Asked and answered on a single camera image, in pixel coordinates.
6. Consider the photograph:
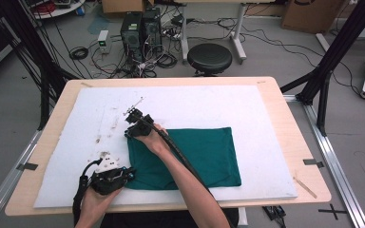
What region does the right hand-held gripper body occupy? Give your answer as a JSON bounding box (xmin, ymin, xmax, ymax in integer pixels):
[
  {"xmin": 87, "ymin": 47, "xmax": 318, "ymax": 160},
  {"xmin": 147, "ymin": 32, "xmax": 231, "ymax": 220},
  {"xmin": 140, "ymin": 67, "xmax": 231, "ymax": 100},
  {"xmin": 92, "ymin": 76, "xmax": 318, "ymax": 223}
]
[{"xmin": 123, "ymin": 96, "xmax": 156, "ymax": 139}]

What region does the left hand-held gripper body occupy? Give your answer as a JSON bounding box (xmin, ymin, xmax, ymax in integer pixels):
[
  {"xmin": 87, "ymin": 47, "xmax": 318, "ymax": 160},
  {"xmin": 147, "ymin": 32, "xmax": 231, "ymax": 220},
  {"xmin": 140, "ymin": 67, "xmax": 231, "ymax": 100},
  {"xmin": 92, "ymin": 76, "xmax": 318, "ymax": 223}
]
[{"xmin": 89, "ymin": 151, "xmax": 129, "ymax": 196}]

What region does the green long-sleeve shirt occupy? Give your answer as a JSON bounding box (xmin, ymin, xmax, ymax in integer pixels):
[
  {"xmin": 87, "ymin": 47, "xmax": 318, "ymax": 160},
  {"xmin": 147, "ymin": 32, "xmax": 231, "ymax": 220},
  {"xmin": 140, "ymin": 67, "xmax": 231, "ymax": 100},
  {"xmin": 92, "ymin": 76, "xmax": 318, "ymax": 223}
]
[{"xmin": 126, "ymin": 126, "xmax": 242, "ymax": 191}]

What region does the person's right hand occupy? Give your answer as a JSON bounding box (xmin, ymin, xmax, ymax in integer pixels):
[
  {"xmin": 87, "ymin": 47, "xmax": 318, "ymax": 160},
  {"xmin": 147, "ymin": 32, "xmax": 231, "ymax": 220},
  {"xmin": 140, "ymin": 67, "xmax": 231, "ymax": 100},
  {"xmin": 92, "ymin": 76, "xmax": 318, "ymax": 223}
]
[{"xmin": 135, "ymin": 123, "xmax": 173, "ymax": 158}]

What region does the person's left hand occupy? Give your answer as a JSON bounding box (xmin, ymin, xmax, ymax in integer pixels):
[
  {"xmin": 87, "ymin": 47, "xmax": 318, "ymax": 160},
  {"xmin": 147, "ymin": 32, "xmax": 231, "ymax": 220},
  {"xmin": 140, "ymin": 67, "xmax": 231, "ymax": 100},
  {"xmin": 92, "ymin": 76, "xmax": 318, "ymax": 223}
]
[{"xmin": 81, "ymin": 186, "xmax": 124, "ymax": 220}]

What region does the person's dark clothing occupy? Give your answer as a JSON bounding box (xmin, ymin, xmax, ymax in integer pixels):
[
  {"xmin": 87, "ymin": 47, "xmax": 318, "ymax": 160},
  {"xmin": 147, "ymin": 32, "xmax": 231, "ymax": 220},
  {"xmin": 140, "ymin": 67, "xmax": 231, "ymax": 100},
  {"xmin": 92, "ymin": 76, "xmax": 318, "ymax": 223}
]
[{"xmin": 101, "ymin": 208, "xmax": 240, "ymax": 228}]

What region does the white foam mat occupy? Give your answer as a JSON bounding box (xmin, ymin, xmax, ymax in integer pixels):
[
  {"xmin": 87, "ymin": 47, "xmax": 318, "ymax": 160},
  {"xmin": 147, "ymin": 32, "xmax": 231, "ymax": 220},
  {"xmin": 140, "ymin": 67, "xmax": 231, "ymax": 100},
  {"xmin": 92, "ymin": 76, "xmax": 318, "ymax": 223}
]
[{"xmin": 32, "ymin": 85, "xmax": 298, "ymax": 209}]

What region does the black tape strip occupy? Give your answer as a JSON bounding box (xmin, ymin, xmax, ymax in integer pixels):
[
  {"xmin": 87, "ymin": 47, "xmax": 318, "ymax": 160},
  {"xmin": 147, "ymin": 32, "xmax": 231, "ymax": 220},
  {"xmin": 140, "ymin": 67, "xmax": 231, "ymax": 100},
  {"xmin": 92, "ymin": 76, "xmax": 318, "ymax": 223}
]
[
  {"xmin": 302, "ymin": 158, "xmax": 325, "ymax": 169},
  {"xmin": 16, "ymin": 161, "xmax": 39, "ymax": 171}
]

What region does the black computer tower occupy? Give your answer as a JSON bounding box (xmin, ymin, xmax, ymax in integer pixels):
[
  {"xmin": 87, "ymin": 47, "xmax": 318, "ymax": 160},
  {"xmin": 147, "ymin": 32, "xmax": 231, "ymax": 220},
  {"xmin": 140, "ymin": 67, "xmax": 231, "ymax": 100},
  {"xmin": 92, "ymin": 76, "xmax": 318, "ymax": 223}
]
[
  {"xmin": 120, "ymin": 11, "xmax": 144, "ymax": 61},
  {"xmin": 142, "ymin": 8, "xmax": 163, "ymax": 53}
]

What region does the white power supply box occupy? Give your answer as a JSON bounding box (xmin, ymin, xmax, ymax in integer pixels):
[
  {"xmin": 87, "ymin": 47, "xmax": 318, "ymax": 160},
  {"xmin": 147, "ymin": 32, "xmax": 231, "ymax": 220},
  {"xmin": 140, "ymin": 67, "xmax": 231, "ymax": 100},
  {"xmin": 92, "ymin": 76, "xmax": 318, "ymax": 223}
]
[{"xmin": 97, "ymin": 29, "xmax": 112, "ymax": 54}]

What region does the black round stool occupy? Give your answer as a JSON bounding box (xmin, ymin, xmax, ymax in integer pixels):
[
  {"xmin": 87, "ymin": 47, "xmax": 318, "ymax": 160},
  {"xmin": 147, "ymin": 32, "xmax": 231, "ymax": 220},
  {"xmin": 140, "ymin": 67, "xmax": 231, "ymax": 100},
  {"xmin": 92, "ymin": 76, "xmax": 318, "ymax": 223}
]
[{"xmin": 186, "ymin": 42, "xmax": 233, "ymax": 78}]

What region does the white table leg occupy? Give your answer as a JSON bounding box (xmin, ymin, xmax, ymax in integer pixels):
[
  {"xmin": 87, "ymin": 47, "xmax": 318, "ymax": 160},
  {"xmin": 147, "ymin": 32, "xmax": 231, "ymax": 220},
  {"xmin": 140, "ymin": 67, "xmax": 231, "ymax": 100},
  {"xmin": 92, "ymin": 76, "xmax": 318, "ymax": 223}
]
[{"xmin": 237, "ymin": 207, "xmax": 249, "ymax": 227}]

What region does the small cardboard box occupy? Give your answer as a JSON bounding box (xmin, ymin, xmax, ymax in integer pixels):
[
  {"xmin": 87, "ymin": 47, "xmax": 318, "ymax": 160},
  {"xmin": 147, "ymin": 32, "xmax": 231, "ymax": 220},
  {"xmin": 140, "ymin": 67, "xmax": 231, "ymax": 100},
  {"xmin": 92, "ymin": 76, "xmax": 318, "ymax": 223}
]
[{"xmin": 101, "ymin": 0, "xmax": 155, "ymax": 14}]

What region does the round white table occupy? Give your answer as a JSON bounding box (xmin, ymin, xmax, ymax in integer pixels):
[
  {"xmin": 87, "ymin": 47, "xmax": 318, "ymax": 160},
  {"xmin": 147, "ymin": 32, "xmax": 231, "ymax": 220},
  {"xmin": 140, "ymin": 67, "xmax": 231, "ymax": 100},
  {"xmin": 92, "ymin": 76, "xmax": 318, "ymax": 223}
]
[{"xmin": 28, "ymin": 0, "xmax": 86, "ymax": 20}]

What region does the black plug adapter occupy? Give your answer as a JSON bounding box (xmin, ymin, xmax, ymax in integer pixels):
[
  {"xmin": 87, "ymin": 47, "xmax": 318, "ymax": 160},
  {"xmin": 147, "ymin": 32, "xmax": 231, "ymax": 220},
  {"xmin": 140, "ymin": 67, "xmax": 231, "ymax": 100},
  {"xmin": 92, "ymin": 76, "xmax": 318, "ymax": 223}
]
[{"xmin": 261, "ymin": 204, "xmax": 288, "ymax": 221}]

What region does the thin wooden stick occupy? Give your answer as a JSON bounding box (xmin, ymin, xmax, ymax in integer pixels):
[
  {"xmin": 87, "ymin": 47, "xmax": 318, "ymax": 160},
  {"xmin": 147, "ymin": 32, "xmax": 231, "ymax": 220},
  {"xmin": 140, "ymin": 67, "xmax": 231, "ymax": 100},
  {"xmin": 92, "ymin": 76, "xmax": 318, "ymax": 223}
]
[{"xmin": 293, "ymin": 176, "xmax": 318, "ymax": 200}]

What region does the large cardboard box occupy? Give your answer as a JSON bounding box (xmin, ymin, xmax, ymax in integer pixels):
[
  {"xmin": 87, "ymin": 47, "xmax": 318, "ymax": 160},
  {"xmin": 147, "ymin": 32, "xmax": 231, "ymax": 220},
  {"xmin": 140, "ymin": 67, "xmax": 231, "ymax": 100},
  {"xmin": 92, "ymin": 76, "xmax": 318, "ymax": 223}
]
[{"xmin": 280, "ymin": 0, "xmax": 346, "ymax": 34}]

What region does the left hand-held gripper cable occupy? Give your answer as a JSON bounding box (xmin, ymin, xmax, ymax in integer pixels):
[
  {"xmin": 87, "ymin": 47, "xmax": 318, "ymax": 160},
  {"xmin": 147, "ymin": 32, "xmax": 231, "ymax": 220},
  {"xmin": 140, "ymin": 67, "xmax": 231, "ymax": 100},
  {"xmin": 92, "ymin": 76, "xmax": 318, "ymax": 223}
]
[{"xmin": 71, "ymin": 158, "xmax": 105, "ymax": 228}]

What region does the tangle of floor cables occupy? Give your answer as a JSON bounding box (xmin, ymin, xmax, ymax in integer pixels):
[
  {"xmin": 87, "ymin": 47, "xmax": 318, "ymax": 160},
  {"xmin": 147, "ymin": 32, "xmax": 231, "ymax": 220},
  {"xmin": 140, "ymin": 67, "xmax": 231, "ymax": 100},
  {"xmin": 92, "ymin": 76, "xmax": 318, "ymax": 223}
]
[{"xmin": 89, "ymin": 41, "xmax": 179, "ymax": 79}]

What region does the coiled black cable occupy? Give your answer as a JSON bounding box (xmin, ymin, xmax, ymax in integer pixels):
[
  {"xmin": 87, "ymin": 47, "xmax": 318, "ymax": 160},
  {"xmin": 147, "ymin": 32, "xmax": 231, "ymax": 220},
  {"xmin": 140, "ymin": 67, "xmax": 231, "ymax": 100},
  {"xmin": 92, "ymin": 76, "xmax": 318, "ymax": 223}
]
[{"xmin": 68, "ymin": 46, "xmax": 89, "ymax": 61}]

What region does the black metal frame stand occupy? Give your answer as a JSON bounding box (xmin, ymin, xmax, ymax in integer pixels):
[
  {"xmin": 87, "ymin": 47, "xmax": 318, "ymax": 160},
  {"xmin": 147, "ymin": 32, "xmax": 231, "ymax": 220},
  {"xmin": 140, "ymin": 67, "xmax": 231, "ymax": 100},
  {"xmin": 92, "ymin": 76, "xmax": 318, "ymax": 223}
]
[
  {"xmin": 279, "ymin": 0, "xmax": 365, "ymax": 137},
  {"xmin": 0, "ymin": 0, "xmax": 80, "ymax": 131}
]

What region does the white desk leg frame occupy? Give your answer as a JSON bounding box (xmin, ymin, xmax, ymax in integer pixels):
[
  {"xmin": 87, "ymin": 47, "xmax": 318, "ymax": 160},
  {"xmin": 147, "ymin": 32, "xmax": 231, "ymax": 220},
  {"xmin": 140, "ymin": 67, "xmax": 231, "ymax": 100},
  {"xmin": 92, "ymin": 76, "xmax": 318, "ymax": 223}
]
[{"xmin": 180, "ymin": 2, "xmax": 247, "ymax": 65}]

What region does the long black floor cable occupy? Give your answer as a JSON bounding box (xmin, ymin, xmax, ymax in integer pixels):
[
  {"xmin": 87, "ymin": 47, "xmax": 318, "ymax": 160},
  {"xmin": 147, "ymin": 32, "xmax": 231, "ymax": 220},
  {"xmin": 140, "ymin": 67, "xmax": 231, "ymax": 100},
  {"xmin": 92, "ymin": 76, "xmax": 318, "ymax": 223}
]
[{"xmin": 240, "ymin": 25, "xmax": 362, "ymax": 96}]

